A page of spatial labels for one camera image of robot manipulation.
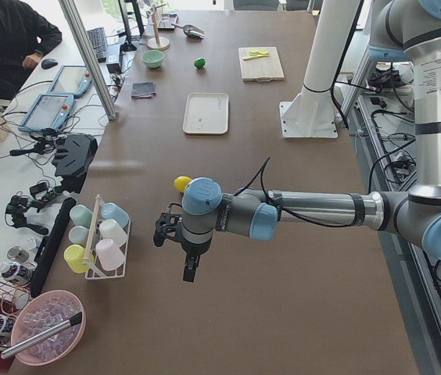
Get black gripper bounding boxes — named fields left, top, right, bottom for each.
left=180, top=223, right=212, bottom=283

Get yellow lemon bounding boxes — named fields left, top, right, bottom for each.
left=174, top=176, right=192, bottom=193

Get green lime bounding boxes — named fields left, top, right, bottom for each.
left=194, top=58, right=206, bottom=69

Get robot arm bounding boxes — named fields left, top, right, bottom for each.
left=174, top=1, right=441, bottom=281

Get cream rabbit tray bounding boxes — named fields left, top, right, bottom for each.
left=182, top=92, right=229, bottom=135

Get pink plastic cup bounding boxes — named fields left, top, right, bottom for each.
left=95, top=238, right=125, bottom=271

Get cream plastic cup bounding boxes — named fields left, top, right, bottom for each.
left=99, top=219, right=127, bottom=248

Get blue plastic cup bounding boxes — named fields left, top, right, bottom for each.
left=100, top=202, right=130, bottom=228

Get pale grey plastic cup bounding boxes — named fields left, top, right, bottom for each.
left=68, top=226, right=89, bottom=247

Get yellow plastic cup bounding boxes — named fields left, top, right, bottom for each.
left=63, top=245, right=89, bottom=273

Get mint green plastic cup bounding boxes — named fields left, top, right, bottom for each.
left=70, top=205, right=93, bottom=228

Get black flat bar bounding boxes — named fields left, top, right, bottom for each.
left=29, top=198, right=77, bottom=298

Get pink bowl of ice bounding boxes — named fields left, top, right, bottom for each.
left=10, top=290, right=86, bottom=366

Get metal black-tipped tongs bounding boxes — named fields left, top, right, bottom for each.
left=1, top=312, right=84, bottom=359

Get white bottle dark label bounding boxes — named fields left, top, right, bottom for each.
left=0, top=262, right=33, bottom=286

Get grey folded cloth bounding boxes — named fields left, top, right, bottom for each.
left=131, top=81, right=156, bottom=99

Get wooden cutting board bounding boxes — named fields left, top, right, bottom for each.
left=238, top=47, right=285, bottom=82

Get mint green bowl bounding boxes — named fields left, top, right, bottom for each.
left=141, top=50, right=164, bottom=69

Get teach pendant near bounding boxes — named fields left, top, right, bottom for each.
left=18, top=93, right=75, bottom=132

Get teach pendant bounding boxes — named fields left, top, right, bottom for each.
left=48, top=65, right=92, bottom=98
left=18, top=93, right=75, bottom=132

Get yellow plastic knife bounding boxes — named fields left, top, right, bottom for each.
left=242, top=54, right=271, bottom=61

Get teach pendant far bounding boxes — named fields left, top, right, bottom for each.
left=48, top=65, right=92, bottom=98

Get lemon slice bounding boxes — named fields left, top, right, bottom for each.
left=249, top=48, right=269, bottom=55

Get wooden mug tree stand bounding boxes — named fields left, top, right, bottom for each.
left=146, top=4, right=170, bottom=51

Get metal scoop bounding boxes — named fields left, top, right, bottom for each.
left=172, top=23, right=205, bottom=39

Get black computer mouse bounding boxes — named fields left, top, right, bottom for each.
left=41, top=58, right=59, bottom=70

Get black keyboard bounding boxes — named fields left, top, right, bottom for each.
left=86, top=27, right=107, bottom=63

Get seated person in black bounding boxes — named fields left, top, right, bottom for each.
left=0, top=0, right=63, bottom=100

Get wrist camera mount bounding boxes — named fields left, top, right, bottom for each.
left=153, top=202, right=185, bottom=247

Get white wire cup rack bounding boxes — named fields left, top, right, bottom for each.
left=82, top=195, right=131, bottom=280

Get black plastic bracket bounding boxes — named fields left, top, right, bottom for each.
left=52, top=134, right=98, bottom=193

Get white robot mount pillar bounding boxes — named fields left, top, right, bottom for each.
left=279, top=1, right=371, bottom=138

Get aluminium frame post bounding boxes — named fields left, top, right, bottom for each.
left=59, top=0, right=117, bottom=121

